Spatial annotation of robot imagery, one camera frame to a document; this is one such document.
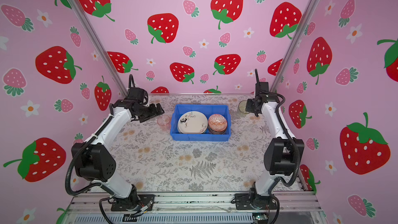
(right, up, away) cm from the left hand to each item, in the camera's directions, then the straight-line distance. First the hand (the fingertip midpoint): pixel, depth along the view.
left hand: (158, 112), depth 87 cm
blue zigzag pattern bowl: (+34, -7, +6) cm, 36 cm away
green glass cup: (+48, +3, +1) cm, 48 cm away
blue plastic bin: (+9, +2, +17) cm, 20 cm away
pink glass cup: (0, -6, +14) cm, 15 cm away
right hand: (+53, +3, +1) cm, 54 cm away
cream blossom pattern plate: (+18, -7, +14) cm, 24 cm away
